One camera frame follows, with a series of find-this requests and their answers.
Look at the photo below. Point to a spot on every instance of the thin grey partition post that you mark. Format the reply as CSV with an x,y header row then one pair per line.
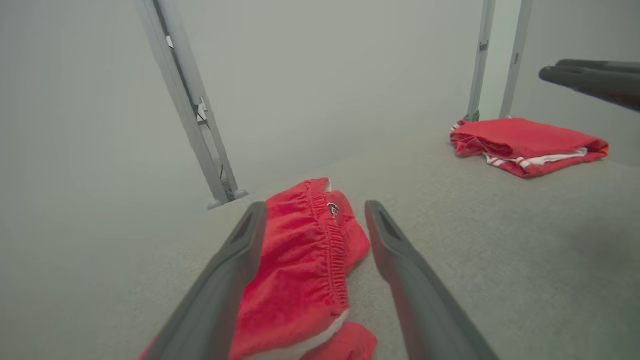
x,y
481,60
515,60

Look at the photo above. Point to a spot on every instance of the red shorts with white trim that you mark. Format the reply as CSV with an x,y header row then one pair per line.
x,y
300,260

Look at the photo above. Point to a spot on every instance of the red jersey with white sleeves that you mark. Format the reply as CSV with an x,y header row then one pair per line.
x,y
525,140

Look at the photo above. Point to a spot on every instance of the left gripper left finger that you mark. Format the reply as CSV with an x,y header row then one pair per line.
x,y
220,300

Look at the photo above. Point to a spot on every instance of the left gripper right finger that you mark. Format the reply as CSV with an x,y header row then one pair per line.
x,y
425,310

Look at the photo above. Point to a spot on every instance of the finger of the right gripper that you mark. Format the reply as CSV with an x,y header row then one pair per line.
x,y
600,85
610,66

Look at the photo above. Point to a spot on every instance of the grey cylindrical post foot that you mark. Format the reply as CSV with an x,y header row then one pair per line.
x,y
216,204
240,193

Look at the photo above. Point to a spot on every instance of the grey metal partition post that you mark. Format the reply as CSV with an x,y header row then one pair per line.
x,y
187,100

